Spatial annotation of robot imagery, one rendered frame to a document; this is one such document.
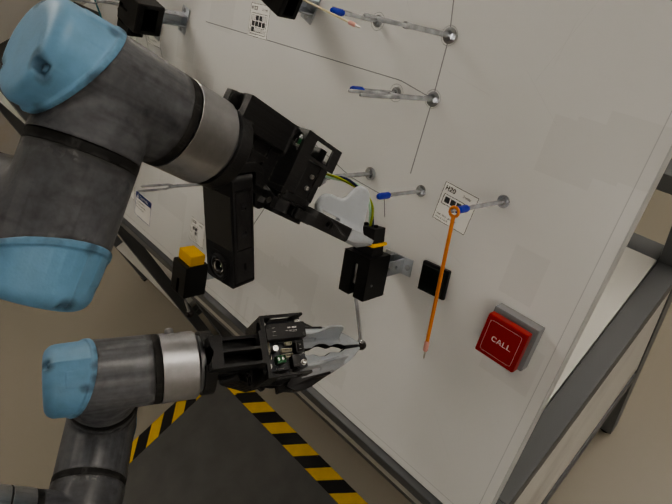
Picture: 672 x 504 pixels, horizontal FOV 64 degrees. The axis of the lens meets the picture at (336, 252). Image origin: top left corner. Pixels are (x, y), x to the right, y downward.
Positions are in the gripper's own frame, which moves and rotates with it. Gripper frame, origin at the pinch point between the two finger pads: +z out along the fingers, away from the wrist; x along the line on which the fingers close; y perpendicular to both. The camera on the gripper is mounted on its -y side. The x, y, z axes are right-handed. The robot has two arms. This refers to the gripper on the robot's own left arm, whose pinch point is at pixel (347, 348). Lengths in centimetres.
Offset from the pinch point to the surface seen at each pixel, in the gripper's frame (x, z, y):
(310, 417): -1, 38, -110
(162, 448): 0, -6, -139
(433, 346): -2.2, 9.6, 5.6
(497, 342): -4.6, 9.6, 17.3
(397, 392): -6.4, 8.3, -3.7
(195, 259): 22.8, -13.2, -23.6
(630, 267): 8, 58, 3
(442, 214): 12.0, 8.5, 15.7
